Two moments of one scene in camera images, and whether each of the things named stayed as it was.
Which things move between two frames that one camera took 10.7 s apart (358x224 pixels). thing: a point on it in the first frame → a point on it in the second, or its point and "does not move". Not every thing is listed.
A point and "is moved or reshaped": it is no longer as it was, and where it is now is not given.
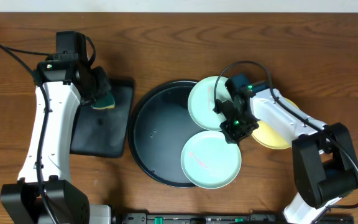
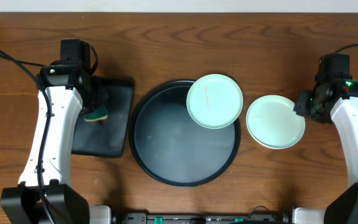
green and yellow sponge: x=104 y=101 is moved or reshaped
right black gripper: x=233 y=135 → x=301 y=107
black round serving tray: x=159 y=127 does not move
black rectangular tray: x=102 y=132 does not move
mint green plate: x=208 y=161 is moved or reshaped
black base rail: x=167 y=218 does not move
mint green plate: x=201 y=102 does not move
